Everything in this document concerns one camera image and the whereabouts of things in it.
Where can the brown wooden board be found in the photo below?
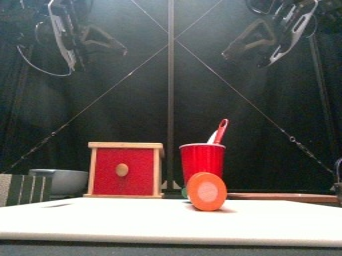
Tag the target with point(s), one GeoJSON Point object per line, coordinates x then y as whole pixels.
{"type": "Point", "coordinates": [288, 198]}

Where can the red toy knife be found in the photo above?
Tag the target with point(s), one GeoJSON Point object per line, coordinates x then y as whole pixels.
{"type": "Point", "coordinates": [220, 131]}

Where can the black slanted frame post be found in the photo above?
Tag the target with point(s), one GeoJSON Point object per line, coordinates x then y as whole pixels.
{"type": "Point", "coordinates": [320, 83]}

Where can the white cutting board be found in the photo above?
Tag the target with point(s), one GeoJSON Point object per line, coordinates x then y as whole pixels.
{"type": "Point", "coordinates": [133, 220]}

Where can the black vertical frame pole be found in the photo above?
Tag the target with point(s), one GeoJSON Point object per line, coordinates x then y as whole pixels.
{"type": "Point", "coordinates": [169, 100]}

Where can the red plastic cup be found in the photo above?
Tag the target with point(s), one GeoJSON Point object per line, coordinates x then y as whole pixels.
{"type": "Point", "coordinates": [201, 160]}

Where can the grey bowl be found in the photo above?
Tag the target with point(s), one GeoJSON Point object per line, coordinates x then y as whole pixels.
{"type": "Point", "coordinates": [67, 181]}

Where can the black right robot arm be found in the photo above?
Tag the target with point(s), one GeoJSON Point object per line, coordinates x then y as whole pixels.
{"type": "Point", "coordinates": [328, 13]}

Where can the orange toy carrot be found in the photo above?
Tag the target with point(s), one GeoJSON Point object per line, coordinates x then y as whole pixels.
{"type": "Point", "coordinates": [207, 191]}

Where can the wooden box with red face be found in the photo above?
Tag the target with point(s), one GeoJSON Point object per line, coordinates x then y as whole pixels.
{"type": "Point", "coordinates": [124, 156]}

